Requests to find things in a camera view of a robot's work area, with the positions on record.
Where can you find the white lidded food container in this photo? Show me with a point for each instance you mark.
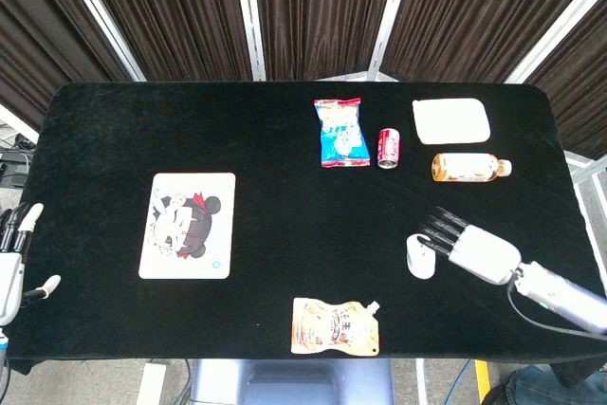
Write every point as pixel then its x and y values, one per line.
pixel 450 120

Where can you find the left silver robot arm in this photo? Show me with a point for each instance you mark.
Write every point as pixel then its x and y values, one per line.
pixel 3 343

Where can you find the black floor equipment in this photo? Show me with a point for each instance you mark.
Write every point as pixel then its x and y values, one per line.
pixel 14 165

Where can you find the grey metal frame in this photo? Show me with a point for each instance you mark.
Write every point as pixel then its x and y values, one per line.
pixel 590 177

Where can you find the red soda can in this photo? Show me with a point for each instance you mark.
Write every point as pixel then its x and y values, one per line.
pixel 388 149

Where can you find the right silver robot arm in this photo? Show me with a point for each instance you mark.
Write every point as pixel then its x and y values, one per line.
pixel 564 293

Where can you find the cartoon printed white pad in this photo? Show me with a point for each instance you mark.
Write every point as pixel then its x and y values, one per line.
pixel 189 227

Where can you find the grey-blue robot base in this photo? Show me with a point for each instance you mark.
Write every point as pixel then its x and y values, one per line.
pixel 289 381

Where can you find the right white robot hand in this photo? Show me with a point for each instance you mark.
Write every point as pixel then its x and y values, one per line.
pixel 483 251

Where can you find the peanut butter spout pouch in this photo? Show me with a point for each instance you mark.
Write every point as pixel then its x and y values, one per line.
pixel 334 329

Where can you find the blue red snack bag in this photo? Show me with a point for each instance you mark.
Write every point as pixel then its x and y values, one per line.
pixel 343 134

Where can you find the brown curtain panel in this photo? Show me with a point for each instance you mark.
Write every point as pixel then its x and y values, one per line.
pixel 166 11
pixel 578 82
pixel 42 30
pixel 322 11
pixel 479 11

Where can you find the white partition post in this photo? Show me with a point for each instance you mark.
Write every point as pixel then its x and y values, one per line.
pixel 391 16
pixel 557 25
pixel 250 16
pixel 97 16

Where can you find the black velvet tablecloth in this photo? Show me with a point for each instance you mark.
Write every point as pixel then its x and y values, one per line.
pixel 284 244

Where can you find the blue jeans leg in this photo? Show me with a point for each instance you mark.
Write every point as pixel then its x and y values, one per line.
pixel 545 386

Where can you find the amber tea bottle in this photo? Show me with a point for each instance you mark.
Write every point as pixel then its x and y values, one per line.
pixel 467 168

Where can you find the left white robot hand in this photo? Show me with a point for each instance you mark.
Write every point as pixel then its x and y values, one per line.
pixel 10 277

